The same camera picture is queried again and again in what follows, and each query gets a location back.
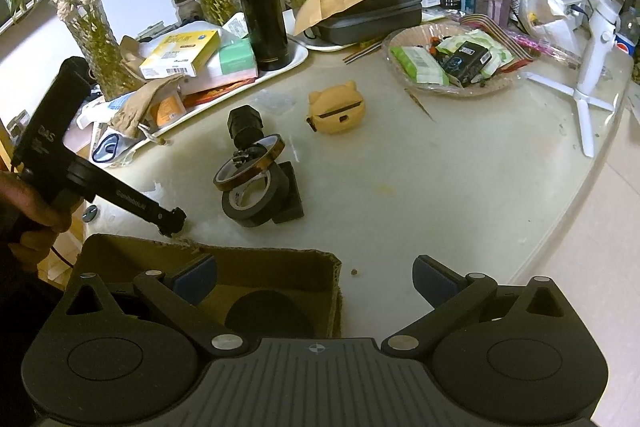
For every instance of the small black box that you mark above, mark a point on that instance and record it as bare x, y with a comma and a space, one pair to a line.
467, 62

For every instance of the white plastic bag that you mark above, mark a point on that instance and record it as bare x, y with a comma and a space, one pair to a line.
542, 2

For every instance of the thin brown stick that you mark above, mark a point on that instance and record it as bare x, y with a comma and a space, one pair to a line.
420, 105

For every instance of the green and white wipes pack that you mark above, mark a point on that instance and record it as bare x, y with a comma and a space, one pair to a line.
492, 49

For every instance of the black rectangular block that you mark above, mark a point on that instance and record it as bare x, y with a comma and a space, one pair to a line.
292, 202

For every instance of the small white device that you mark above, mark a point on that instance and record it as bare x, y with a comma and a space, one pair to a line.
187, 4

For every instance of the green tissue pack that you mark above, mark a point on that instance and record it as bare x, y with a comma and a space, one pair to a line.
237, 57

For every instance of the black thermos bottle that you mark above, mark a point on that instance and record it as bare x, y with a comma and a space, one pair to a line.
262, 17

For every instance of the cola bottle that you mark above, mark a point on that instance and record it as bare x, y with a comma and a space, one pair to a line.
627, 42

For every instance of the dark grey zip case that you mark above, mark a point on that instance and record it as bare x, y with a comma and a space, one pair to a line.
380, 17

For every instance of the black tape roll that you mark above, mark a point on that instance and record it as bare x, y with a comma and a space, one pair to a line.
255, 214

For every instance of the amber tape roll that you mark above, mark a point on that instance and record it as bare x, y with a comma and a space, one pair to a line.
278, 147

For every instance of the glass bowl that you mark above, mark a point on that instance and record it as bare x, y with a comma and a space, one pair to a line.
480, 89

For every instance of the white tray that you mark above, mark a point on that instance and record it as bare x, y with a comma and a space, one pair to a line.
295, 57
325, 48

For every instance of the person's left forearm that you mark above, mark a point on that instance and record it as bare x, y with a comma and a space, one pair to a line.
20, 307

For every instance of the black knob with metal pins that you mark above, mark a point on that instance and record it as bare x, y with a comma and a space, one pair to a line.
244, 122

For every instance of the green wet wipes pack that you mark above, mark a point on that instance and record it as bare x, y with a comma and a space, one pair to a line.
417, 64

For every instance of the yellow bear-shaped case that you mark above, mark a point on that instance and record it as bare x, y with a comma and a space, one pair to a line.
340, 107

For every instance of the metal screw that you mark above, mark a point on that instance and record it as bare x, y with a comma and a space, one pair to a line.
90, 213

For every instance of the red packet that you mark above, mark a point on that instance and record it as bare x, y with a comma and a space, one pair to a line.
215, 94

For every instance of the pink plastic packet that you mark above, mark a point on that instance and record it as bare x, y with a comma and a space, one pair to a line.
540, 49

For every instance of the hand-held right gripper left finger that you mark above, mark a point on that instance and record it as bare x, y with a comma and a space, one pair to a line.
197, 277

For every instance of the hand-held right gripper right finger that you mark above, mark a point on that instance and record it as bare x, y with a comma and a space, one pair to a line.
430, 279

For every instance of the brown paper bag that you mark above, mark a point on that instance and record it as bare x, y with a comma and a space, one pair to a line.
135, 104

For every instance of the yellow cardboard box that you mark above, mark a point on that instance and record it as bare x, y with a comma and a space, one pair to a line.
185, 49

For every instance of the white gimbal tripod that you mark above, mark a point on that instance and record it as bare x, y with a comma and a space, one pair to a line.
592, 57

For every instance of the orange packet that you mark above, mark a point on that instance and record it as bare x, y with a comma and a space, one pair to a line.
170, 109

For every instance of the person's left hand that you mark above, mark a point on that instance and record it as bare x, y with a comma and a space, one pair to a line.
35, 207

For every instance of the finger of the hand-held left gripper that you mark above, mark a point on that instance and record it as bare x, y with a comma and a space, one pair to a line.
135, 202

